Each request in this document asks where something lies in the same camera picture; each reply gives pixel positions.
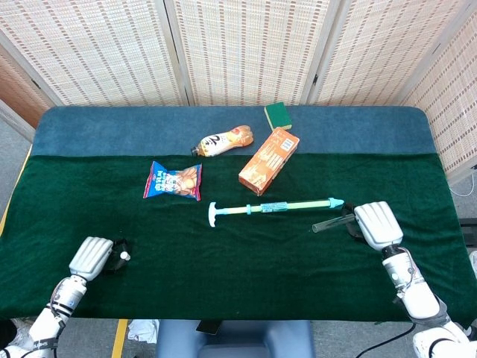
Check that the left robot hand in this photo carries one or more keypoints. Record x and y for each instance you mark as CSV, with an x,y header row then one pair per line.
x,y
91,257

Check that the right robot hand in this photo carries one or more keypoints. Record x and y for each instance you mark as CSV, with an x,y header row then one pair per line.
x,y
378,223

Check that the small white cap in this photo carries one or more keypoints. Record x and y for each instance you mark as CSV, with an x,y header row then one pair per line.
x,y
125,256

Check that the clear glass tube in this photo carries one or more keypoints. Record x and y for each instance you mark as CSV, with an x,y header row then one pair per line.
x,y
328,224

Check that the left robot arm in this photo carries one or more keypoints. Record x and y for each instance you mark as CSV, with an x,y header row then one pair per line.
x,y
48,320

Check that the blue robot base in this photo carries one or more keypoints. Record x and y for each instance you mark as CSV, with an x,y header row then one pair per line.
x,y
238,339

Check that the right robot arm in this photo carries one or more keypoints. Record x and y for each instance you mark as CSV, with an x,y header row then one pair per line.
x,y
419,294

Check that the crumpled white cloth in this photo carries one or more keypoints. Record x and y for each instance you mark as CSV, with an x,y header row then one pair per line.
x,y
145,330

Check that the teal toy water pump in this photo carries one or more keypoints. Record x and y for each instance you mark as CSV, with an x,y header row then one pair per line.
x,y
274,207

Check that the blue snack bag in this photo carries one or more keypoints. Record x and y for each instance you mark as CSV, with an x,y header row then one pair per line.
x,y
175,182

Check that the orange cardboard box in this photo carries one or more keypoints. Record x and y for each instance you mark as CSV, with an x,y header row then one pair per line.
x,y
266,162

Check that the blue table cover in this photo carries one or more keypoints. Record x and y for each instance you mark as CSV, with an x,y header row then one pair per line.
x,y
112,130

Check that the dark green velvet cloth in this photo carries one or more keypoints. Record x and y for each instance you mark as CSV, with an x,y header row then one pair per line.
x,y
223,279

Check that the flat black device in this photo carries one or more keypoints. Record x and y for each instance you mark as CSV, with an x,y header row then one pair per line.
x,y
208,327

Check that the green yellow sponge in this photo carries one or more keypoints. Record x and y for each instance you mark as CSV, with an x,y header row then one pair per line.
x,y
277,115

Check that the orange drink bottle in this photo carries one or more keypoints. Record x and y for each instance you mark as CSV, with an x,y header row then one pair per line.
x,y
223,141

